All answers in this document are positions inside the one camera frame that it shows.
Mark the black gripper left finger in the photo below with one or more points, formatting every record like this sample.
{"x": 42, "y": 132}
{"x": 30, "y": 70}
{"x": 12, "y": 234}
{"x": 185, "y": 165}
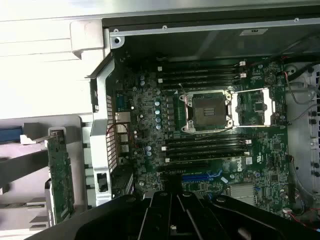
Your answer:
{"x": 112, "y": 212}

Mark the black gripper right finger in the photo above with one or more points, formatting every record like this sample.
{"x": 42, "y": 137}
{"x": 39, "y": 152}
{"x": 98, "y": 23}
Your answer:
{"x": 250, "y": 217}

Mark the silver chipset heatsink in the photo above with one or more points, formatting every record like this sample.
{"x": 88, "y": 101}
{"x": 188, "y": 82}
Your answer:
{"x": 242, "y": 192}

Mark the green motherboard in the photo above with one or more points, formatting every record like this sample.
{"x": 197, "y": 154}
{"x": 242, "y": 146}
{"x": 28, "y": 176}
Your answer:
{"x": 265, "y": 155}

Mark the blue expansion slot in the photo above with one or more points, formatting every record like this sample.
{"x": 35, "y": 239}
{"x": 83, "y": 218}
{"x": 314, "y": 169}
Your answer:
{"x": 195, "y": 178}

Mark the grey parts rack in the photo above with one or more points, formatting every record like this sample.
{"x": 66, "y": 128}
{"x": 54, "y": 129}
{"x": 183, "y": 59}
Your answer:
{"x": 76, "y": 150}

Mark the long black expansion slot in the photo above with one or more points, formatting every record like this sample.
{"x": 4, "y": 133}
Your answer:
{"x": 185, "y": 167}

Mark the grey metal PC case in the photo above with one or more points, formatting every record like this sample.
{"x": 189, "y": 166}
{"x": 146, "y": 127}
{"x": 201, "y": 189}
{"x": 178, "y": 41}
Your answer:
{"x": 98, "y": 130}

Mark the metal rear port block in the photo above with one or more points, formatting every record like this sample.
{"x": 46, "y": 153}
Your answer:
{"x": 122, "y": 117}

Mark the CPU socket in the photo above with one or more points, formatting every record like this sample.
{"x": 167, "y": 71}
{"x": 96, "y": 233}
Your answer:
{"x": 207, "y": 110}

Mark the blue plastic piece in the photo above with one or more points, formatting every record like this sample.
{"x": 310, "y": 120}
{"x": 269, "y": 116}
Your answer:
{"x": 10, "y": 133}

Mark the coin cell battery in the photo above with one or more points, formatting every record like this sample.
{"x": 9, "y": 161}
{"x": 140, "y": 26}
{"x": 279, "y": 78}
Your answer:
{"x": 270, "y": 79}

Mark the thin metal locking lever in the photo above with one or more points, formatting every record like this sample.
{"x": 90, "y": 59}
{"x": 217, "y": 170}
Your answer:
{"x": 183, "y": 90}

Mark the grey corner block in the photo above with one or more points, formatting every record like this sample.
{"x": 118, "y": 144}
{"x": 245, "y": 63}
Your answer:
{"x": 86, "y": 37}

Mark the white case sticker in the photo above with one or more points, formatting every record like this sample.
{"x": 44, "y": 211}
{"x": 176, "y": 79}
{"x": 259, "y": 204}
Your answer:
{"x": 253, "y": 32}

